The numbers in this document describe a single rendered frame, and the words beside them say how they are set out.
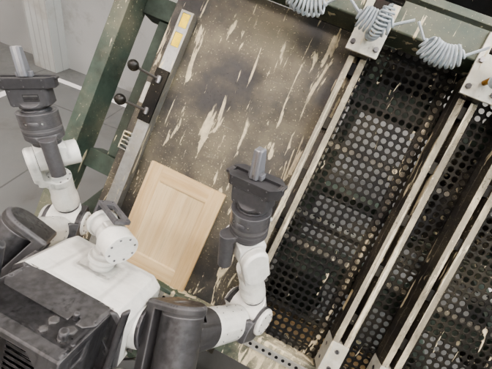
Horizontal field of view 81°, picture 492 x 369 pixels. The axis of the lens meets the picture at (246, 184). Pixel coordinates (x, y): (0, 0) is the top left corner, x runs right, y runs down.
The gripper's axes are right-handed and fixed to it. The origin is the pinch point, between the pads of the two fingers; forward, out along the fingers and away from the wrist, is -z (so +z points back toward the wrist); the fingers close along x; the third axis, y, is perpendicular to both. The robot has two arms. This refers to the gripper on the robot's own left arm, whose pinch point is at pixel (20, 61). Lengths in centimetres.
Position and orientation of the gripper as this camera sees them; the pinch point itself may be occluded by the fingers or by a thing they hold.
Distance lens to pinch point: 85.3
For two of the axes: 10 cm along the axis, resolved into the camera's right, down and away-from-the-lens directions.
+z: -0.4, 8.6, 5.1
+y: 2.4, 5.1, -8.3
